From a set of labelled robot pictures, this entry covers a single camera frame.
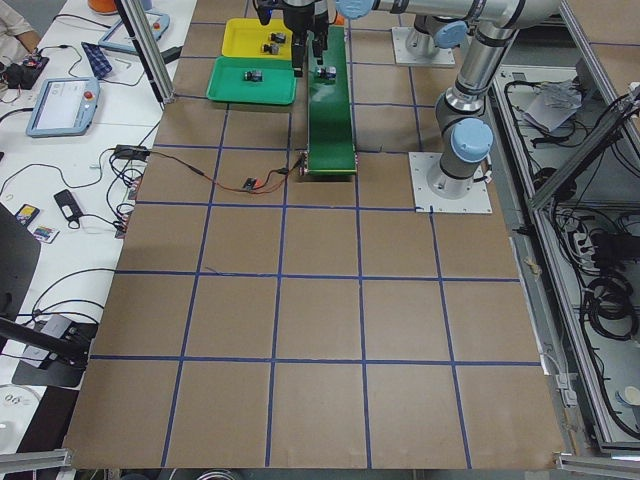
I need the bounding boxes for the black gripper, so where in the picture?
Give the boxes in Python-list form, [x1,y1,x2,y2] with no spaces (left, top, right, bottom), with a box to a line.
[283,0,329,78]

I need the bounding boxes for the green push button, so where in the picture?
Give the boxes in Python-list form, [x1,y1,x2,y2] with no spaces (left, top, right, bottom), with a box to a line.
[243,70,264,83]
[315,66,337,81]

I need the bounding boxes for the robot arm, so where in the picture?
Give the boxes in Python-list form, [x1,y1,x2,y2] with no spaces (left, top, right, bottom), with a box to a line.
[267,1,468,71]
[336,1,559,199]

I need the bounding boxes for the yellow plastic tray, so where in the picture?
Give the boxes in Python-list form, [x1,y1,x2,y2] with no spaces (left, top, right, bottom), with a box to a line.
[222,18,292,61]

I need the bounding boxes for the green plastic tray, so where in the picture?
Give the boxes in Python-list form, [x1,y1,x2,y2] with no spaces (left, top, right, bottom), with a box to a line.
[206,56,297,106]

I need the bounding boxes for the green conveyor belt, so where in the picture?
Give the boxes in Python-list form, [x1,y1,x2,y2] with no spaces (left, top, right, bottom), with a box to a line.
[301,26,357,176]

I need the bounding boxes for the black sensor circuit board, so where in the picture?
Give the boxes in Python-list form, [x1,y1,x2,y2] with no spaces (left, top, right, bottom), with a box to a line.
[242,178,262,191]

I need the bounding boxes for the teach pendant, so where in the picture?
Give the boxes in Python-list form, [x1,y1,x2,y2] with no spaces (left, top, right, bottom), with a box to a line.
[97,12,171,56]
[26,77,100,138]

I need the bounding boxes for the black power adapter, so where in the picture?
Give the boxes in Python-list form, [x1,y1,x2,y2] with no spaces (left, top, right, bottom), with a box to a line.
[113,144,150,161]

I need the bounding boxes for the blue checkered cloth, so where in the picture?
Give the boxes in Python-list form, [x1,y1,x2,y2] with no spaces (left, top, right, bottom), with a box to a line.
[81,42,113,80]

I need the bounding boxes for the white paper sheets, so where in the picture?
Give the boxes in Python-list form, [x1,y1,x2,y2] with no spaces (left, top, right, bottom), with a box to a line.
[523,80,582,133]

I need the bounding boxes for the black remote fob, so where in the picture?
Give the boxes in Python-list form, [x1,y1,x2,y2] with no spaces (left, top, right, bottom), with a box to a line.
[53,189,84,222]

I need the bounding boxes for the small card with colours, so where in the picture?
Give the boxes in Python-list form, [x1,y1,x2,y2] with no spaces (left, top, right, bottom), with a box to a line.
[33,226,60,244]

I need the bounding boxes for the grey usb hub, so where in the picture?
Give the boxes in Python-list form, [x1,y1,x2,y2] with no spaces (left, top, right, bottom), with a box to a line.
[22,314,77,365]

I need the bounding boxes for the black monitor stand base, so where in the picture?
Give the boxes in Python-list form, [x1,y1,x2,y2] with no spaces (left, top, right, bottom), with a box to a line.
[1,317,98,388]

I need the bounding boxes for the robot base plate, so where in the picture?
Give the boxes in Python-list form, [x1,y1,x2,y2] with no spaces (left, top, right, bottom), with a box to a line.
[391,27,456,68]
[409,152,492,215]

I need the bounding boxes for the red black wire cable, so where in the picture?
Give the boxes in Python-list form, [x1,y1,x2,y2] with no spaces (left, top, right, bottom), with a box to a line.
[144,149,304,197]

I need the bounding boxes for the aluminium frame post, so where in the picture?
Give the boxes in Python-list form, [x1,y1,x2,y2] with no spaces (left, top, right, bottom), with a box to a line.
[115,0,175,105]

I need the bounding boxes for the aluminium frame right rail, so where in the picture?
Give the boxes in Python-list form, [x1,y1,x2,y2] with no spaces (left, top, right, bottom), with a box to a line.
[493,1,639,458]

